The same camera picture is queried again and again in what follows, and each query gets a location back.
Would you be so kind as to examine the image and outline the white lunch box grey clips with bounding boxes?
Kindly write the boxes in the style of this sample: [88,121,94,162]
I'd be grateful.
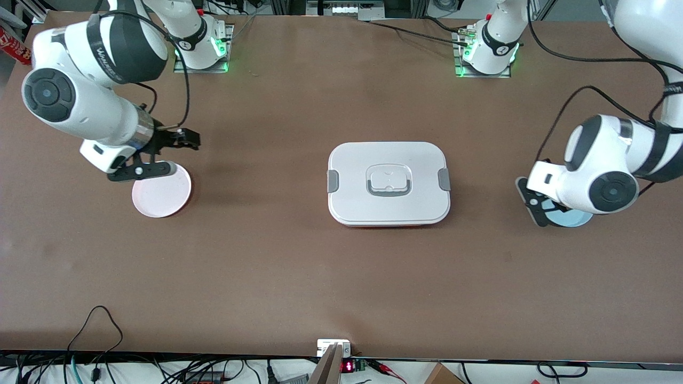
[327,141,452,228]

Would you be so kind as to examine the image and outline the brown cardboard box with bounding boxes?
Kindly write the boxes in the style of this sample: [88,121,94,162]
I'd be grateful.
[424,363,466,384]

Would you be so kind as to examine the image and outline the pink round plate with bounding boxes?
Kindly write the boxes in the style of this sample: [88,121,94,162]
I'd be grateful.
[132,163,193,219]

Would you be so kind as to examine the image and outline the red drink can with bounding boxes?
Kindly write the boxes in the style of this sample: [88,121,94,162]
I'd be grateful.
[0,28,34,66]

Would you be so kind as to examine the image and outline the small white device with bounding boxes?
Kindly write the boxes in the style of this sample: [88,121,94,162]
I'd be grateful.
[317,339,352,358]

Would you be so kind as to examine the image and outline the cardboard strip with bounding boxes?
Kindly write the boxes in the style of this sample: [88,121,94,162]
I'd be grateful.
[308,343,343,384]

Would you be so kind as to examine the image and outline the red black clip leads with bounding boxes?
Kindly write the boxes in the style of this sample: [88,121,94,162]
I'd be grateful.
[368,360,407,382]

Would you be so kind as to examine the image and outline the light blue round plate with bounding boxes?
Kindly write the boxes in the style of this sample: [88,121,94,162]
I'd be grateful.
[547,205,594,228]

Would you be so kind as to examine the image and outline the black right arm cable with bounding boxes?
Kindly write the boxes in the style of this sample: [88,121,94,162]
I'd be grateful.
[88,11,191,131]

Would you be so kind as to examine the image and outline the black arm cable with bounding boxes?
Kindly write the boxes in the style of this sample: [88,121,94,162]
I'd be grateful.
[526,0,683,177]
[88,11,191,131]

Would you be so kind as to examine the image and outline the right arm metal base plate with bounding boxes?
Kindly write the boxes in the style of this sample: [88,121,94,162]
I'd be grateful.
[172,23,234,74]

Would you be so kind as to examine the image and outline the black looped cable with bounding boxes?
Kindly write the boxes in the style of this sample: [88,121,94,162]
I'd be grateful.
[67,305,124,369]

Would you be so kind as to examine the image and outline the aluminium frame with white connector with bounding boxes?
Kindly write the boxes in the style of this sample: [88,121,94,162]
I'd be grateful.
[306,0,386,17]

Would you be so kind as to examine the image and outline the black cable across table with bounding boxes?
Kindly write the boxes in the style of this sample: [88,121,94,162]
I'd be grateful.
[363,16,473,43]

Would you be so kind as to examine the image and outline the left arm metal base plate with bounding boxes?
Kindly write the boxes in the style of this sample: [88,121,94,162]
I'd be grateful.
[454,29,513,79]

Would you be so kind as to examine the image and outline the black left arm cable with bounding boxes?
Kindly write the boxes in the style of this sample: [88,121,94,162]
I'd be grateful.
[526,0,683,177]

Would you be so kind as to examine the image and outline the thin black cable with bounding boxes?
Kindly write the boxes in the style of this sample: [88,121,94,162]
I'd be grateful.
[536,362,589,379]

